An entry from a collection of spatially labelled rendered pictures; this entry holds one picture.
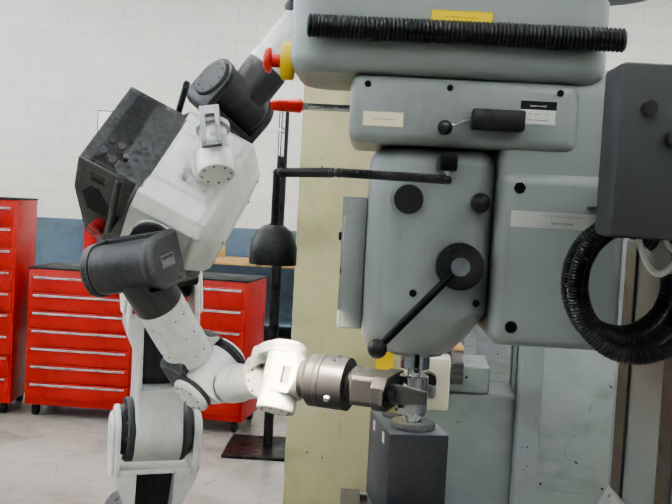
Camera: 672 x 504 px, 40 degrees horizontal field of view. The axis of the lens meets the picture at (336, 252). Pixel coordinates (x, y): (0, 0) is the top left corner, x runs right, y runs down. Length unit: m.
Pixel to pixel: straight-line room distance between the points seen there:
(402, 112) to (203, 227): 0.50
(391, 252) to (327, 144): 1.84
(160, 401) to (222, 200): 0.54
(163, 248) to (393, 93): 0.52
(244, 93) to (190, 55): 8.94
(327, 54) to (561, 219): 0.42
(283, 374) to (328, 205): 1.70
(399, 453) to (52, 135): 9.50
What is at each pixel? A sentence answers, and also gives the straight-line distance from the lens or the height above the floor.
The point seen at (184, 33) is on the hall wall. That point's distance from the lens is 10.86.
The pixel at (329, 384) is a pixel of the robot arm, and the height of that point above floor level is 1.24.
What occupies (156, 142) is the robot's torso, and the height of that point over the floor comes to 1.63.
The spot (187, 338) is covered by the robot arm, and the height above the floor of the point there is 1.27.
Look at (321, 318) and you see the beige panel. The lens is 3.24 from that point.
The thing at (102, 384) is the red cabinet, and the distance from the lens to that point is 6.43.
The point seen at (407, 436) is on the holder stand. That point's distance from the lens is 1.87.
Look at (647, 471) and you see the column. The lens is 1.57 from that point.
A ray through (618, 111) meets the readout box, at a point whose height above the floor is 1.67.
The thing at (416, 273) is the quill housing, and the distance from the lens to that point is 1.40.
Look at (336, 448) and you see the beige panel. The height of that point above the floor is 0.68.
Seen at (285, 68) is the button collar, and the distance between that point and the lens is 1.48.
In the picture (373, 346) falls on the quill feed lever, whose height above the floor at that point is 1.33.
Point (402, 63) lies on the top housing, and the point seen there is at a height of 1.75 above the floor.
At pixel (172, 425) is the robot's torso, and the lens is 2.08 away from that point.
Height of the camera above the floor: 1.54
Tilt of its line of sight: 3 degrees down
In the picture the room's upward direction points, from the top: 3 degrees clockwise
